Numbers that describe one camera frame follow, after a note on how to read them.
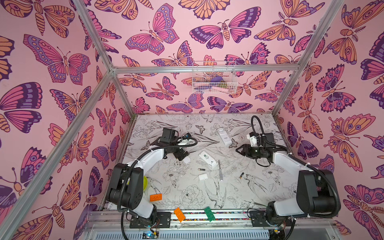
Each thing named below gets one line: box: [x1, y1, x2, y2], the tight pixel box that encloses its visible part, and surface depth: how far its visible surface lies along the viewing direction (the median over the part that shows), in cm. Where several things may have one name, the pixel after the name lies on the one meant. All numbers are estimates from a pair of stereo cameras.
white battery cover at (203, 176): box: [198, 173, 209, 181], surface depth 89 cm
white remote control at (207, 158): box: [198, 150, 219, 169], surface depth 96 cm
